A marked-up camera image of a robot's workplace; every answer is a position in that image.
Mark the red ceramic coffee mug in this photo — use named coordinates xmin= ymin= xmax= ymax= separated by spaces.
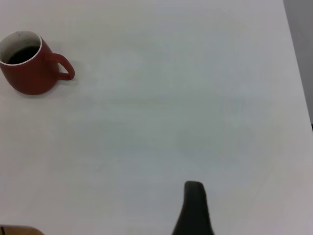
xmin=0 ymin=30 xmax=75 ymax=96

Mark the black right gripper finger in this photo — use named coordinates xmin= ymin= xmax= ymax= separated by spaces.
xmin=171 ymin=181 xmax=216 ymax=235

